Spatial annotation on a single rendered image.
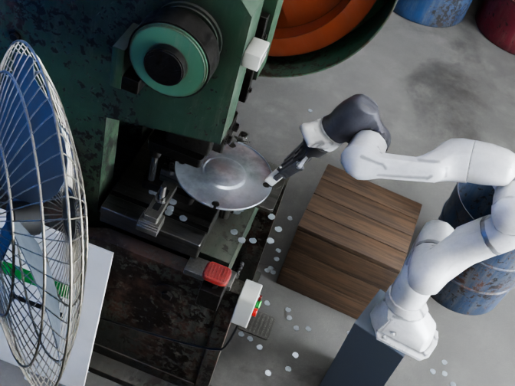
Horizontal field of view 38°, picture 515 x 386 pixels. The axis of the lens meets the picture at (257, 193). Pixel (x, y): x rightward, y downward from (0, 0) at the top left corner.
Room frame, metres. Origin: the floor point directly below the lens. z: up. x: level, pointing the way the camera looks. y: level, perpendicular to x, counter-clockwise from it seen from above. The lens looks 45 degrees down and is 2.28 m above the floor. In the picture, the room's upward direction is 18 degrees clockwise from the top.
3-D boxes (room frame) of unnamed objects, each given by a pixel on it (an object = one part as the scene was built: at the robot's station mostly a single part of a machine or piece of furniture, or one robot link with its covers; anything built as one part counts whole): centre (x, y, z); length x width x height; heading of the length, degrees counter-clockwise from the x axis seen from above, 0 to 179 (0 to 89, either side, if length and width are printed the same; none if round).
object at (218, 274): (1.21, 0.04, 0.72); 0.07 x 0.06 x 0.08; 85
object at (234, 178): (1.55, 0.11, 0.78); 0.29 x 0.29 x 0.01
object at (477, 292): (2.18, -0.92, 0.24); 0.42 x 0.42 x 0.48
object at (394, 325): (1.46, -0.56, 0.52); 0.22 x 0.19 x 0.14; 68
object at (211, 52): (1.31, 0.28, 1.31); 0.22 x 0.12 x 0.22; 85
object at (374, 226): (2.01, -0.40, 0.18); 0.40 x 0.38 x 0.35; 81
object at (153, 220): (1.39, 0.25, 0.76); 0.17 x 0.06 x 0.10; 175
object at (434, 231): (1.52, -0.53, 0.71); 0.18 x 0.11 x 0.25; 171
